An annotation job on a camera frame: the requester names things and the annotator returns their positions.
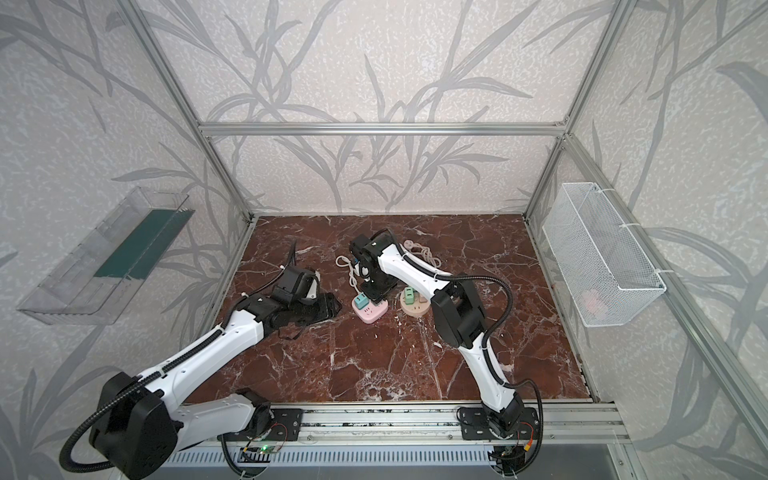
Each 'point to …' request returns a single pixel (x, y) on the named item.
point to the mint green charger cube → (409, 295)
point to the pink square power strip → (371, 313)
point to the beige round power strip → (419, 307)
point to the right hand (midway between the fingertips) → (379, 288)
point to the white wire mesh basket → (606, 278)
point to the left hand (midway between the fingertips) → (340, 300)
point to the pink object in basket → (593, 303)
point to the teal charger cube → (361, 301)
